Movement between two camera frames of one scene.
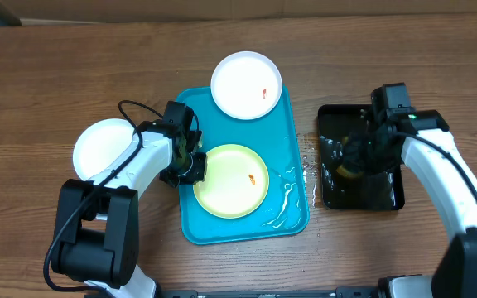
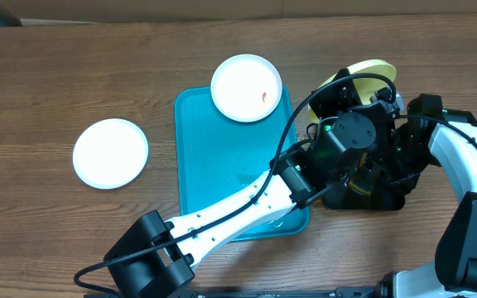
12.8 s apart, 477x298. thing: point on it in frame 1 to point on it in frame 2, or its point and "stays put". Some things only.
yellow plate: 236,181 to 365,86
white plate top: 246,85 stays put
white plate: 99,144 stays put
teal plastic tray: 284,211 stays put
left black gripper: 199,175 to 329,104
